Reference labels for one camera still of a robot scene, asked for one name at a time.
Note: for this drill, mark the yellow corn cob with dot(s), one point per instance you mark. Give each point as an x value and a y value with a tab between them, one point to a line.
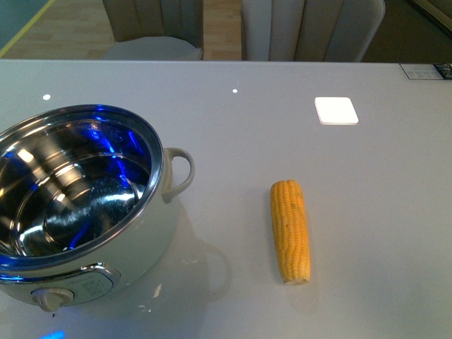
290	232

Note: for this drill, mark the white electric cooking pot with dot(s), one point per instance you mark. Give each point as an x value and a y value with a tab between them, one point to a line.
87	196

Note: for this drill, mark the beige chair on right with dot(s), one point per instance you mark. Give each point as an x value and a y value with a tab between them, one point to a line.
309	30

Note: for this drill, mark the beige chair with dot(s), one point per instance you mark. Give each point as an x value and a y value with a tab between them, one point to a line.
155	30
309	30

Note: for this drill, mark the beige chair on left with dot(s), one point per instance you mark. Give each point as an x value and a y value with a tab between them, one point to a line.
155	30

